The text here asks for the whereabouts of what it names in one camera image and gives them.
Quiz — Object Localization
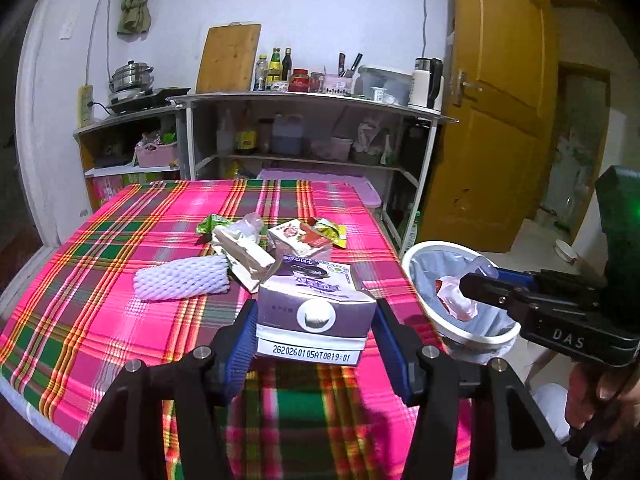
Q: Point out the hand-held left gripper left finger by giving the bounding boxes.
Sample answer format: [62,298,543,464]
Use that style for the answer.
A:
[62,299,261,480]

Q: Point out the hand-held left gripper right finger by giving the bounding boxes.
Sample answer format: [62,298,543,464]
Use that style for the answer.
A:
[372,299,581,480]

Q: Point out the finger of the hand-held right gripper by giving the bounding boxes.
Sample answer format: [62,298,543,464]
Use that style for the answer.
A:
[459,271,540,322]
[492,266,541,291]

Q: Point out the red clear plastic wrapper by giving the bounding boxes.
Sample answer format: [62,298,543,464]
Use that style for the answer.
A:
[434,255,498,322]

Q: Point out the grey bin liner bag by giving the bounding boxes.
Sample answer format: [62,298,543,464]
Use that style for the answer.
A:
[409,247,519,367]

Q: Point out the purple milk carton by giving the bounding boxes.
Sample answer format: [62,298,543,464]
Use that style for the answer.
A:
[256,254,377,365]

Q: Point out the white plastic bin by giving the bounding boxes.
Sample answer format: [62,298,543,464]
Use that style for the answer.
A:
[401,241,522,347]

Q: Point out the yellow red snack packet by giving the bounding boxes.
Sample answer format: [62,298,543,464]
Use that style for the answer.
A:
[300,216,349,250]

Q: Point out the person's right hand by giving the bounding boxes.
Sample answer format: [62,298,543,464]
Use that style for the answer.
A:
[567,360,640,433]

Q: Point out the white foam fruit net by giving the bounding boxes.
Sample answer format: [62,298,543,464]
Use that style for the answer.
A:
[132,254,232,303]

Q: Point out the person's leg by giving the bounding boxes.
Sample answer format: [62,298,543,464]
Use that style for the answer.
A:
[530,382,572,442]

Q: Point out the beige paper packet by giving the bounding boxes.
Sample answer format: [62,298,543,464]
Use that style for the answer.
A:
[212,226,277,281]

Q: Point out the green glass bottle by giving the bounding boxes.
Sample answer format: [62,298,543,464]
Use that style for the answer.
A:
[400,205,422,256]

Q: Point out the green crumpled snack wrapper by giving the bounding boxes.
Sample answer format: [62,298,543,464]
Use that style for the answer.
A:
[195,213,236,235]

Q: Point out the yellow wooden door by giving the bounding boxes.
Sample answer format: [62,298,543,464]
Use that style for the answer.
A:
[420,0,558,253]

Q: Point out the pink plaid tablecloth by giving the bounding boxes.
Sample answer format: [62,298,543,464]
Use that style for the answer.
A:
[0,178,473,480]

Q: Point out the dark thermos flask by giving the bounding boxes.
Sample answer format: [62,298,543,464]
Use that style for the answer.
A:
[400,122,426,166]

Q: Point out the large yellow oil bottle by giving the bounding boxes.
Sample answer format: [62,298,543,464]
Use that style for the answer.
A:
[225,160,257,181]

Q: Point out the storage box with purple lid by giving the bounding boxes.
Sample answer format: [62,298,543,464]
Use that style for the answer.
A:
[257,169,383,211]

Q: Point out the crumpled plastic bags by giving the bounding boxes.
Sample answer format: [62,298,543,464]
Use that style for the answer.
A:
[352,115,391,166]

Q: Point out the colourful cardboard boxes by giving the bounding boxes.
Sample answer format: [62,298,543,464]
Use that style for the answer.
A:
[85,172,181,211]

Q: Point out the white electric kettle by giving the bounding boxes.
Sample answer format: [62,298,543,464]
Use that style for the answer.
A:
[409,57,445,111]

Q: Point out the pink plastic basket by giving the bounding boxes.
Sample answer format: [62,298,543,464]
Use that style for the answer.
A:
[135,141,179,168]

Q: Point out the pink plastic tub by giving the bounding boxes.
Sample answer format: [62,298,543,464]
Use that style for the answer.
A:
[327,135,355,161]

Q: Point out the clear plastic bottle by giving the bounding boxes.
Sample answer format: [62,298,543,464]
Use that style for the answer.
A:
[217,110,236,156]

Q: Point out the purple liquid jug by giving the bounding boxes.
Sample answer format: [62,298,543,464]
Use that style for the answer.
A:
[270,114,305,156]

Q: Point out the clear plastic container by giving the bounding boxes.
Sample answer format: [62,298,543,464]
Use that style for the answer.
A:
[357,65,413,103]

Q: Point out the metal shelf unit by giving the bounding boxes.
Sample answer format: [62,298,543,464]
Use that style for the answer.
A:
[167,91,458,261]

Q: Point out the pink knife holder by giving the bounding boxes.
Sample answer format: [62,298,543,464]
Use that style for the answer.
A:
[324,74,357,96]

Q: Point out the wooden side shelf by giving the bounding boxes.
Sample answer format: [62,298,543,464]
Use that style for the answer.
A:
[74,105,188,211]

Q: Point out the kitchen knives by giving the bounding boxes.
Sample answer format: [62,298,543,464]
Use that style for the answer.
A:
[337,52,363,81]

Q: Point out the black stove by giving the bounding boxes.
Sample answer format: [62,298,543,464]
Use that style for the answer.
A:
[106,87,192,113]

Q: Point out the yellow label sauce bottle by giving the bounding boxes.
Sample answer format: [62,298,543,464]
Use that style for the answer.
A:
[266,47,282,87]

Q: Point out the yellow power strip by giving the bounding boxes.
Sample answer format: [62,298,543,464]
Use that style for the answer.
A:
[77,85,96,128]

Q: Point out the wooden cutting board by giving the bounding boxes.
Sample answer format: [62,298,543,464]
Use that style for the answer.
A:
[195,22,262,95]

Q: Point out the steel pot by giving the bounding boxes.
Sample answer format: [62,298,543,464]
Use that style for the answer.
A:
[109,60,155,93]

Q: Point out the metal door handle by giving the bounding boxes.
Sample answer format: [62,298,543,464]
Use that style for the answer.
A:
[452,70,483,107]

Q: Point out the grey wall cable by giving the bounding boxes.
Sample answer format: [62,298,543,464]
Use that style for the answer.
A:
[85,0,116,87]

